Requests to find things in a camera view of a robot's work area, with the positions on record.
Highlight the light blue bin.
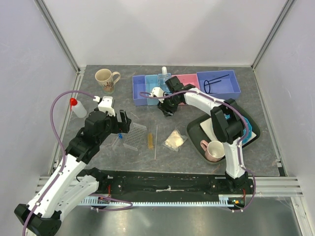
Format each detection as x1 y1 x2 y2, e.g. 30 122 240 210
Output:
145 75 159 106
158 73 171 95

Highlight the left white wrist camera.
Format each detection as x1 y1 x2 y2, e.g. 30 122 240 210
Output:
93 96 116 117

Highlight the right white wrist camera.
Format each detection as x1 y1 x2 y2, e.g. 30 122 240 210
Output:
150 87 164 101

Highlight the pink bin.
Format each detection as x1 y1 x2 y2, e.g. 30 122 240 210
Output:
170 73 200 106

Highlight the glass dropper bottle white bulb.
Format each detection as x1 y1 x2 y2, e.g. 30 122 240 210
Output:
158 66 172 90

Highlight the bag of white gloves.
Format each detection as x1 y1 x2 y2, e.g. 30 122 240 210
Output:
162 129 188 151

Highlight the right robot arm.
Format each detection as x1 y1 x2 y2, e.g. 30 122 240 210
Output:
151 77 256 194

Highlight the small purple bin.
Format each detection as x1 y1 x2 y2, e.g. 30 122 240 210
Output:
132 75 147 106

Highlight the red cap wash bottle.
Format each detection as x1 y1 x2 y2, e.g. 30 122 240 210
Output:
69 97 87 118

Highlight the large purple bin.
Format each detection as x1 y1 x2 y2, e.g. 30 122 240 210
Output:
196 70 241 100

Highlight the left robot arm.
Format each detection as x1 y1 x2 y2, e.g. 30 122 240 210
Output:
14 109 131 236

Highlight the black metal ring stand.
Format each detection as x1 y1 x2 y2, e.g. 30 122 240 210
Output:
203 74 229 94

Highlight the dark green tray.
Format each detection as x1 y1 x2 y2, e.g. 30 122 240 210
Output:
186 105 261 165

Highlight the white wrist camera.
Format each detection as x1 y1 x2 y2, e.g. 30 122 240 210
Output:
93 96 116 117
150 87 164 101

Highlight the beige patterned mug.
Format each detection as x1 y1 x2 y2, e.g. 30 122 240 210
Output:
94 69 121 94

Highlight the clear test tube rack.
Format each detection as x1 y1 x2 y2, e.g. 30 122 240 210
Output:
123 122 147 151

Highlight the pink mug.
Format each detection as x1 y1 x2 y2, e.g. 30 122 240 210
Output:
200 140 225 163

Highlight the brown test tube brush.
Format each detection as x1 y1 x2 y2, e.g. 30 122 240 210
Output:
147 119 154 149

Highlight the right light blue bin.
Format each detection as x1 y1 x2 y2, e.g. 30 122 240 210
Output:
158 73 171 95

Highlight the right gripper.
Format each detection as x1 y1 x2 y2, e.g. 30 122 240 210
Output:
157 92 181 117

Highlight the left light blue bin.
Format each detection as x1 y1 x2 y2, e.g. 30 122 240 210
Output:
145 75 159 106

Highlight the white square plate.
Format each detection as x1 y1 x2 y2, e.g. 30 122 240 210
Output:
200 118 258 147

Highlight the blue dotted plate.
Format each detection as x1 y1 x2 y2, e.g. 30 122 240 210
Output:
225 113 253 146

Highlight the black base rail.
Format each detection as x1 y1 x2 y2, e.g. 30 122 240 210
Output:
83 168 254 204

